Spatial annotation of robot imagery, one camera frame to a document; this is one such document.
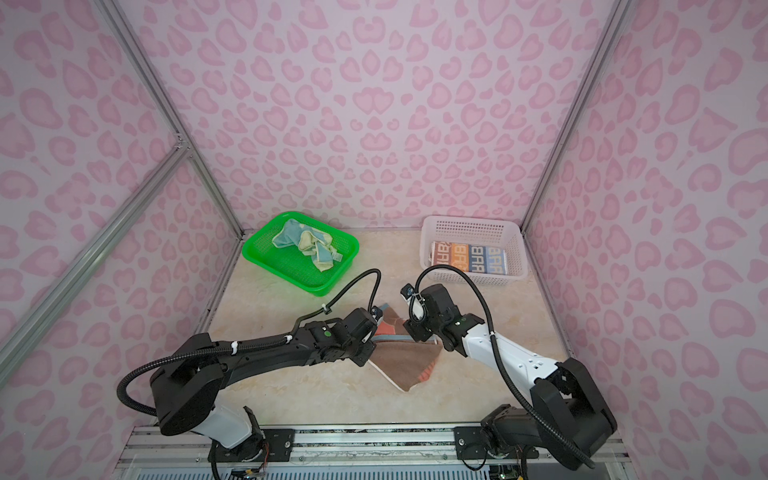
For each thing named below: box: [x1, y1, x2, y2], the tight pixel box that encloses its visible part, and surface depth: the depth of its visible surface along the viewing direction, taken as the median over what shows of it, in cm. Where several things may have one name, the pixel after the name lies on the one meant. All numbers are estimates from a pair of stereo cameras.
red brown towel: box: [369, 303, 443, 393], surface depth 85 cm
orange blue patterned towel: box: [429, 241, 508, 275], surface depth 109 cm
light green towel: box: [272, 218, 343, 272], surface depth 112 cm
